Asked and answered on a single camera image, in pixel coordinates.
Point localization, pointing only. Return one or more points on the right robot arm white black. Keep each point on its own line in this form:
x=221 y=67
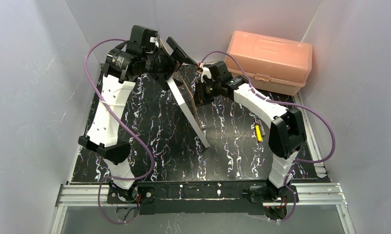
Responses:
x=287 y=131

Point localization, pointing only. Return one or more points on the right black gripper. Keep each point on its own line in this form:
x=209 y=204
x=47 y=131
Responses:
x=201 y=93

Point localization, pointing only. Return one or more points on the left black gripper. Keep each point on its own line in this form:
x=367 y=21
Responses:
x=175 y=65

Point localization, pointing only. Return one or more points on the yellow handled screwdriver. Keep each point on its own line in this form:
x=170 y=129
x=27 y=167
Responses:
x=258 y=133

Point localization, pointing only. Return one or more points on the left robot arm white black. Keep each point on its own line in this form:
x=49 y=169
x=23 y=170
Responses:
x=102 y=136

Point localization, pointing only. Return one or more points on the pink plastic storage box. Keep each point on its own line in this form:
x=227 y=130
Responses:
x=273 y=64

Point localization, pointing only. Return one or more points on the white wooden photo frame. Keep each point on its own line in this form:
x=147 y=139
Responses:
x=185 y=109

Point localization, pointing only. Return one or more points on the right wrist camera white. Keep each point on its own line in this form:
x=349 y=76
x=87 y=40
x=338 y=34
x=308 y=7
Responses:
x=204 y=72

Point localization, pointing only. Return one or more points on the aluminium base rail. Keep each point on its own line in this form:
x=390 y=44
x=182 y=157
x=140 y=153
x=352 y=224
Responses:
x=308 y=194

